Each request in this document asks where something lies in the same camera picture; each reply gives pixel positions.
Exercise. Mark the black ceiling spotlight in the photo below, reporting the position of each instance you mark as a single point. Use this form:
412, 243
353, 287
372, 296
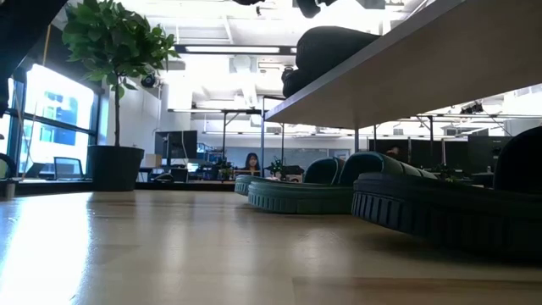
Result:
149, 81

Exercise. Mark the long ceiling light bar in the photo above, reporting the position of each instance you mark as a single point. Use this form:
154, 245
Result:
233, 49

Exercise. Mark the black aluminium table frame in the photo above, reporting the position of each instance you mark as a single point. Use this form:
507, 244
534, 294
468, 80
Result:
127, 186

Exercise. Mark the person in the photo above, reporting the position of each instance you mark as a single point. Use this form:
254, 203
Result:
252, 163

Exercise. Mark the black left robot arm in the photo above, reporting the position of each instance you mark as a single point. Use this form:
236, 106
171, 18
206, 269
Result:
21, 34

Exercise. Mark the green rubber slide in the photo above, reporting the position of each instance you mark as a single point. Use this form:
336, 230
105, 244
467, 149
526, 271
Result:
250, 185
296, 199

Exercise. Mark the tall black frame stand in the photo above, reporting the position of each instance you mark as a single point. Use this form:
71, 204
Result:
224, 111

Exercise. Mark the open laptop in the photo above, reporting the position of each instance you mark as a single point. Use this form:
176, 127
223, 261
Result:
68, 167

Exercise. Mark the grey metal post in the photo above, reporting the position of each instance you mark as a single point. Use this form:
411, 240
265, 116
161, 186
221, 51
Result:
9, 190

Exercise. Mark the green leafy plant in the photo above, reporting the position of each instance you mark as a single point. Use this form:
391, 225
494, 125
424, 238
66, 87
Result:
114, 38

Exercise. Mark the black plant pot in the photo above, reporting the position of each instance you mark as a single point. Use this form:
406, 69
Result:
114, 169

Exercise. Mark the black computer monitor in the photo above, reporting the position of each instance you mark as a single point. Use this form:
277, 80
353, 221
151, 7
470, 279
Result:
491, 152
175, 144

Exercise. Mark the wooden shelf with black frame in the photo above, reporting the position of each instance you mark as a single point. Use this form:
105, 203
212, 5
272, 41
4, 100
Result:
423, 76

